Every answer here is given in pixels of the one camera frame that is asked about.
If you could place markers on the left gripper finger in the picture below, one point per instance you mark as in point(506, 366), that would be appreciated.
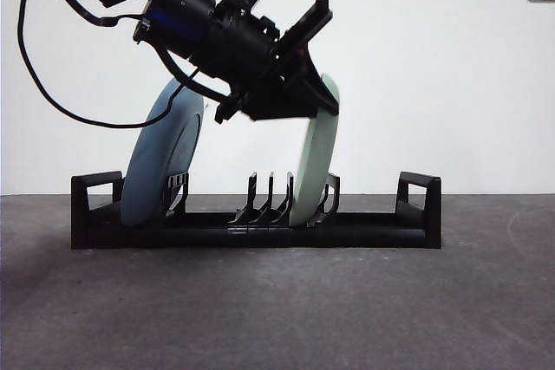
point(286, 103)
point(323, 86)

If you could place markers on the green round plate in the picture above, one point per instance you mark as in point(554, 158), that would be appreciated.
point(312, 162)

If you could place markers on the blue round plate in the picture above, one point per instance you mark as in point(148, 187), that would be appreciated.
point(147, 170)

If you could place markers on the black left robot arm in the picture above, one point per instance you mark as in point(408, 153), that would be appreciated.
point(182, 10)

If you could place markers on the black plastic plate rack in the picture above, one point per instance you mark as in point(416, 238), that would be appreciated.
point(260, 238)

